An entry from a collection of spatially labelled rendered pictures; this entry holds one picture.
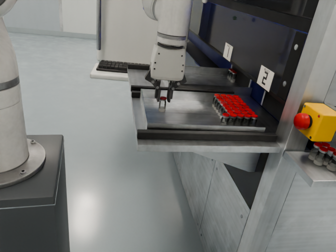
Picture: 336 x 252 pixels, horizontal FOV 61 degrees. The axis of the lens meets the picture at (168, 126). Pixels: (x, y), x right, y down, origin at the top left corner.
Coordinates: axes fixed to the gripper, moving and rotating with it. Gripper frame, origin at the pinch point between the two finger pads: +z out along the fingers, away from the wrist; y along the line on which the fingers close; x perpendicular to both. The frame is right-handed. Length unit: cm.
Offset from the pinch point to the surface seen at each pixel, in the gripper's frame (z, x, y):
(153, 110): 5.7, 0.1, 2.5
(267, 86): -7.0, 5.3, -30.6
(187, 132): 3.8, 17.4, -4.3
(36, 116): 95, -170, 81
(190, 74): 5.3, -42.1, -19.5
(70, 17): 58, -534, 98
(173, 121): 5.6, 7.1, -2.7
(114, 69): 12, -63, 15
